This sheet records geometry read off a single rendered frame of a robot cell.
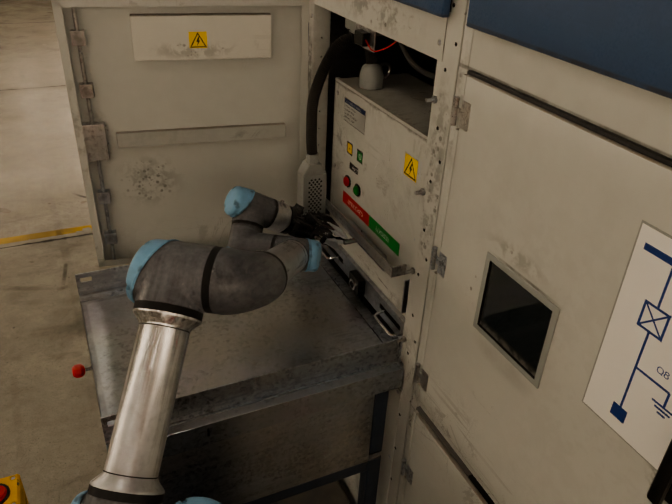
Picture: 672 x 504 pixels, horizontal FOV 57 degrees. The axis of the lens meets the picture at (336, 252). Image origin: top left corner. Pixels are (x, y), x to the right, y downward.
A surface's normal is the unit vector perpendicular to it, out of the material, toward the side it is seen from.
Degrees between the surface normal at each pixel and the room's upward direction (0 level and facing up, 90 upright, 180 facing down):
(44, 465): 0
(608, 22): 90
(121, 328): 0
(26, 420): 0
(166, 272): 43
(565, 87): 90
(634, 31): 90
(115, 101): 90
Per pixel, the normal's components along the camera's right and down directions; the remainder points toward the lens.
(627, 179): -0.91, 0.18
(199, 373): 0.04, -0.86
